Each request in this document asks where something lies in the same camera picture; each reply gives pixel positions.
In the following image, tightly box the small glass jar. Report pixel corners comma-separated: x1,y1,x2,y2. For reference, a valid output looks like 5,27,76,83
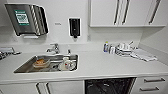
109,44,116,55
102,41,110,54

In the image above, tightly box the chrome faucet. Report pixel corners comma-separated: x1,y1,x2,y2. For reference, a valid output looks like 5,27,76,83
45,43,61,55

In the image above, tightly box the white wall outlet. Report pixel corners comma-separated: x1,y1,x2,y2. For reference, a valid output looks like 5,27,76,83
86,33,92,42

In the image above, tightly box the white drawer stack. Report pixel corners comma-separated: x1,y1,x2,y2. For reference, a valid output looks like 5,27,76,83
130,75,168,94

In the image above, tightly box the orange item in sink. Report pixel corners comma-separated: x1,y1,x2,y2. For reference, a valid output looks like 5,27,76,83
33,58,48,68

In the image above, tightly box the stainless steel dishwasher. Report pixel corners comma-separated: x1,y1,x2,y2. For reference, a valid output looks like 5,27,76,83
83,76,137,94

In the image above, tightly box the white two-door sink cabinet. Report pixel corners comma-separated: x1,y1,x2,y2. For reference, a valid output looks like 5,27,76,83
0,79,85,94

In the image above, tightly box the dish rack with items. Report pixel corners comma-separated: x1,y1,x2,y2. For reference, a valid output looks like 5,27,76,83
0,47,22,61

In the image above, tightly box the white cup in sink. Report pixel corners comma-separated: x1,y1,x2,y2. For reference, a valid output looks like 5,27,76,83
61,56,73,71

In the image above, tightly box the paper towel dispenser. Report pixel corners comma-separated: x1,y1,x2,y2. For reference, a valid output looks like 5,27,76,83
3,2,50,38

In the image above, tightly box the black soap dispenser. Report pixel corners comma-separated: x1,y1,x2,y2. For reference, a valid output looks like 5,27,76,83
68,17,82,39

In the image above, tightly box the stainless steel sink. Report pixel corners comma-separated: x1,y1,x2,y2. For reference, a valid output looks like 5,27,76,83
13,53,80,75

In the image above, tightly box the white paper pile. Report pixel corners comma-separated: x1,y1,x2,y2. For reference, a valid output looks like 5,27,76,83
129,48,158,63

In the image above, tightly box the white wall cabinet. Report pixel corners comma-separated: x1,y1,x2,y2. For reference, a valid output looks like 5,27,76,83
88,0,168,29

